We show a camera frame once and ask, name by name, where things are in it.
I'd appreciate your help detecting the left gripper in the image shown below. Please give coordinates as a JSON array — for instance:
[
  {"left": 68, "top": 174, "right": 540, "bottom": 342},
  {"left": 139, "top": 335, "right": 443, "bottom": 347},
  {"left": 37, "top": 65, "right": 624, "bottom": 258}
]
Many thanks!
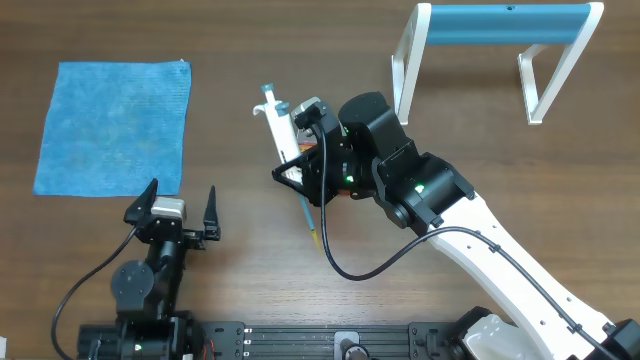
[{"left": 123, "top": 177, "right": 222, "bottom": 252}]

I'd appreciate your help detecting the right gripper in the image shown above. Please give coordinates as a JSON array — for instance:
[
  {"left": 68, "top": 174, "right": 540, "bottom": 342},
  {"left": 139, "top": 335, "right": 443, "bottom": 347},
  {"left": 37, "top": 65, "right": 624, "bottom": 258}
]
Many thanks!
[{"left": 271, "top": 142, "right": 352, "bottom": 208}]

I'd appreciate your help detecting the white pipette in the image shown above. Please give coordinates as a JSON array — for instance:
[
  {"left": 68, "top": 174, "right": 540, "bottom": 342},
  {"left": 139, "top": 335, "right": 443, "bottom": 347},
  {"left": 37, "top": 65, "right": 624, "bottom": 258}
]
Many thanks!
[{"left": 252, "top": 82, "right": 323, "bottom": 255}]

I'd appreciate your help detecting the red and yellow tip box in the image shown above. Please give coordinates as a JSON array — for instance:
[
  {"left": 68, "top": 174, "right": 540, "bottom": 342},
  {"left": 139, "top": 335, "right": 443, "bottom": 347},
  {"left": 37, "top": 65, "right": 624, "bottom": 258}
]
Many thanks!
[{"left": 297, "top": 124, "right": 352, "bottom": 197}]

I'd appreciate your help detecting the blue cloth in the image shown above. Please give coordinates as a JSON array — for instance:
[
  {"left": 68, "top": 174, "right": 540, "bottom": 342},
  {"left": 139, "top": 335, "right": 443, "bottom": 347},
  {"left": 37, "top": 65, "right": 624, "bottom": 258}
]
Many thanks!
[{"left": 32, "top": 59, "right": 193, "bottom": 198}]

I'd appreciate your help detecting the white and blue stand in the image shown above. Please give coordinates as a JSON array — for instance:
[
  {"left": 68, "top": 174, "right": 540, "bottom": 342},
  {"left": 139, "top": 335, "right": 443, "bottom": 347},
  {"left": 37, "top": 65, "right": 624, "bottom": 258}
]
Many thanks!
[{"left": 391, "top": 2, "right": 606, "bottom": 127}]

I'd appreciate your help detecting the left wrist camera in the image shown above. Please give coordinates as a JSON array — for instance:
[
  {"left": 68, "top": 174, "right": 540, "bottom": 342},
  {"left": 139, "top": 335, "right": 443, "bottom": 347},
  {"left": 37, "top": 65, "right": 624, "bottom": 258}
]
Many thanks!
[{"left": 149, "top": 196, "right": 188, "bottom": 224}]

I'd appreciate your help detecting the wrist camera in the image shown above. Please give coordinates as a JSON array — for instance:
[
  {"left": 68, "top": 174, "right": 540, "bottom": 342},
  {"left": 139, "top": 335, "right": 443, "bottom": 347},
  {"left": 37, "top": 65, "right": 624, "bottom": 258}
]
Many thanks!
[
  {"left": 149, "top": 196, "right": 188, "bottom": 224},
  {"left": 290, "top": 96, "right": 322, "bottom": 124}
]

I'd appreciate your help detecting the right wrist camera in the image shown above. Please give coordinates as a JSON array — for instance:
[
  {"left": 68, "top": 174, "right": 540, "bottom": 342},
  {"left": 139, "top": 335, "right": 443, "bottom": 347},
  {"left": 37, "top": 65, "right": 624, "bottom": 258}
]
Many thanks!
[{"left": 290, "top": 96, "right": 322, "bottom": 124}]

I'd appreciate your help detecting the black cable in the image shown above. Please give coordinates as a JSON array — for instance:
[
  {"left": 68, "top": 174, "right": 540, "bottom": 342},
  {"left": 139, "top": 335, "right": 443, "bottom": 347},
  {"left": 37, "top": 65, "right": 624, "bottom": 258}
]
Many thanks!
[
  {"left": 311, "top": 122, "right": 501, "bottom": 282},
  {"left": 50, "top": 225, "right": 140, "bottom": 360}
]

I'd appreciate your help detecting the mounting rail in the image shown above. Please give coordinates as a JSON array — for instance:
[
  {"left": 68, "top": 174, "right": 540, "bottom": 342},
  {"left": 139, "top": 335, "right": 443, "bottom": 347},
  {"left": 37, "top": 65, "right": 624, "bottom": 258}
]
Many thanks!
[{"left": 77, "top": 319, "right": 466, "bottom": 360}]

